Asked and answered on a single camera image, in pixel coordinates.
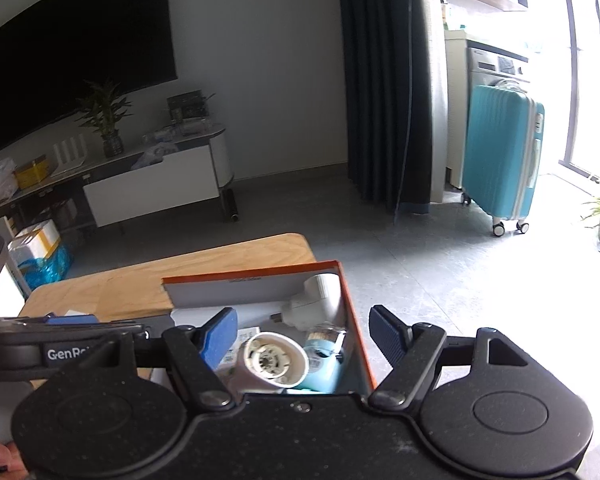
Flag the cotton swab jar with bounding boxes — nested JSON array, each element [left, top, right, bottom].
[[296, 327, 349, 394]]

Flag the dark curtain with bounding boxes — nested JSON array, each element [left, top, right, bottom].
[[336, 0, 449, 214]]

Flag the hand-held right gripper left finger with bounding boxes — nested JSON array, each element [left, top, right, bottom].
[[82, 307, 239, 409]]

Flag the small white product box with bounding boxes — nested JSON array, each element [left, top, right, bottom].
[[236, 326, 262, 356]]

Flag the white and yellow carton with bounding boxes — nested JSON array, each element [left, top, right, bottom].
[[7, 220, 62, 262]]

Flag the orange-rimmed cardboard box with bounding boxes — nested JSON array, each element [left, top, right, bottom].
[[161, 260, 379, 397]]

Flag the white T-shaped plug device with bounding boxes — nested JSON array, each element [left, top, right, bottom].
[[281, 273, 344, 332]]

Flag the white curved TV stand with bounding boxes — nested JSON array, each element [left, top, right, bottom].
[[0, 122, 242, 237]]

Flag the white crumpled cloth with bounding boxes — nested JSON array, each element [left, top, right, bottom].
[[131, 144, 177, 169]]

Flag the white plug-in device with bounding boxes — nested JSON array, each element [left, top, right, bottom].
[[226, 331, 310, 396]]

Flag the bamboo plant in glass vase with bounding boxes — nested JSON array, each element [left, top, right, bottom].
[[74, 79, 134, 159]]

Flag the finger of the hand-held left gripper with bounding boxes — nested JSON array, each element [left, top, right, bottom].
[[132, 330, 173, 368]]

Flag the washing machine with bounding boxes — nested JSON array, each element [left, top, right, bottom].
[[464, 41, 532, 92]]

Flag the yellow box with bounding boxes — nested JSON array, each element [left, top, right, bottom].
[[14, 156, 49, 189]]

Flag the blue plastic bag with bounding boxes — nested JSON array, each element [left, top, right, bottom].
[[14, 245, 74, 292]]

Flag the white antenna router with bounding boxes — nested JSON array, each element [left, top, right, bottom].
[[52, 132, 87, 172]]

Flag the green printed box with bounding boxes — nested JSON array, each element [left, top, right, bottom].
[[167, 91, 207, 122]]

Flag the black wall television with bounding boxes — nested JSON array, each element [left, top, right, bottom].
[[0, 0, 178, 158]]

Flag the clear packets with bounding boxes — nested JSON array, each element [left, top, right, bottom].
[[172, 117, 214, 137]]

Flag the teal suitcase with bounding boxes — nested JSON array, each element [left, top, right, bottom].
[[461, 80, 546, 239]]

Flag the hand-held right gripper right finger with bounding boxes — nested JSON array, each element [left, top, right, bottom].
[[367, 305, 526, 409]]

